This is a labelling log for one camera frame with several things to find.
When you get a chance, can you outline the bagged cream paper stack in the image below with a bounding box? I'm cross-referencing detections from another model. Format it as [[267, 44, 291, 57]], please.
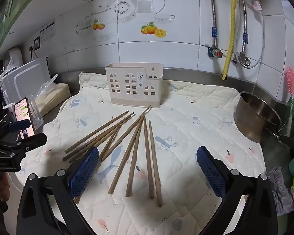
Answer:
[[35, 73, 71, 117]]

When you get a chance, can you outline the beige plastic utensil holder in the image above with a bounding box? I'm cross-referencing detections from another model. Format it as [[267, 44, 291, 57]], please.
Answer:
[[105, 63, 163, 109]]

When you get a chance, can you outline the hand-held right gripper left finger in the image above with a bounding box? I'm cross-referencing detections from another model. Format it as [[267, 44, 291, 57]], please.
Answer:
[[17, 146, 100, 235]]

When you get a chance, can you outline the white plastic container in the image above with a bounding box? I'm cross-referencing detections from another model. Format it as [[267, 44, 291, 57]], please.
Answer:
[[8, 47, 24, 67]]

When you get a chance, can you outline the white wall notice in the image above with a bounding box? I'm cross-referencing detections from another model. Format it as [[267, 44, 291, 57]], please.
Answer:
[[39, 21, 56, 43]]

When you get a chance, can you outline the white cutting board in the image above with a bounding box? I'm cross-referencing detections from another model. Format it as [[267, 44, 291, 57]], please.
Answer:
[[13, 58, 51, 103]]

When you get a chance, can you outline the pile of wooden chopsticks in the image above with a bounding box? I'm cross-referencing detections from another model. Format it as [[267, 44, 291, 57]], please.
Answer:
[[63, 105, 163, 206]]

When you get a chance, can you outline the clear plastic tube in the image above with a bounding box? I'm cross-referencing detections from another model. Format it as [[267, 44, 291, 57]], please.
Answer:
[[247, 10, 265, 68]]

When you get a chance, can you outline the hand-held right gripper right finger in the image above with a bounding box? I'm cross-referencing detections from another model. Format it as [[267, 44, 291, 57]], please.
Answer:
[[196, 146, 277, 235]]

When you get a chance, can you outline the pink cardboard box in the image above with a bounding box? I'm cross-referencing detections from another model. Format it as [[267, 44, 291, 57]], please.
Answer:
[[14, 97, 36, 140]]

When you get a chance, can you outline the person's left hand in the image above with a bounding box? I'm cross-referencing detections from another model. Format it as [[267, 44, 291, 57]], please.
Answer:
[[0, 173, 11, 216]]

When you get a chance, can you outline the grey purple cloth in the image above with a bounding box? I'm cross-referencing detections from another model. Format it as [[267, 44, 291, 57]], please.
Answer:
[[268, 167, 294, 216]]

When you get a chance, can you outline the steel pot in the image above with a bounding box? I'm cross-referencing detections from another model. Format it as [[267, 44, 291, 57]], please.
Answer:
[[234, 91, 294, 156]]

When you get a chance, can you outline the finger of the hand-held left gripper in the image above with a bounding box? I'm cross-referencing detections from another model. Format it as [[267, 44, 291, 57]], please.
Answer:
[[0, 133, 47, 153], [0, 119, 31, 136]]

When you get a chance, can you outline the printed quilted mat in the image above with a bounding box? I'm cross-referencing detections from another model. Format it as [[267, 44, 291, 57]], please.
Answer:
[[14, 72, 268, 235]]

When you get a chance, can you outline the pink bottle brush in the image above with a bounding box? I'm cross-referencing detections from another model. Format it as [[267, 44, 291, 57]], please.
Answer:
[[285, 67, 294, 96]]

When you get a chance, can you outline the clear plastic cup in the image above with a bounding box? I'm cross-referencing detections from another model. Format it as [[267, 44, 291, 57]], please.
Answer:
[[29, 93, 44, 129]]

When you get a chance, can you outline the green wall cabinet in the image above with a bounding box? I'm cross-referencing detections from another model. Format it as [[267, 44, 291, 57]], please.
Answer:
[[0, 0, 46, 64]]

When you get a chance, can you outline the braided metal hose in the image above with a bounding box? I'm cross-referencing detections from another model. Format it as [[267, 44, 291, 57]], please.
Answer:
[[207, 0, 217, 47], [240, 0, 250, 54]]

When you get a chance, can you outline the red handled valve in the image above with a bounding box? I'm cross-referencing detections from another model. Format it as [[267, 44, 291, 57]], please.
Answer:
[[206, 44, 223, 60]]

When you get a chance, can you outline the yellow corrugated hose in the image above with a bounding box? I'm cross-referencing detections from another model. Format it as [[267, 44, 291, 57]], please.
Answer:
[[222, 0, 239, 81]]

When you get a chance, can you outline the metal valve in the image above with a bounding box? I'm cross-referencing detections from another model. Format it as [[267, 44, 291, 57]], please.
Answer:
[[233, 52, 251, 67]]

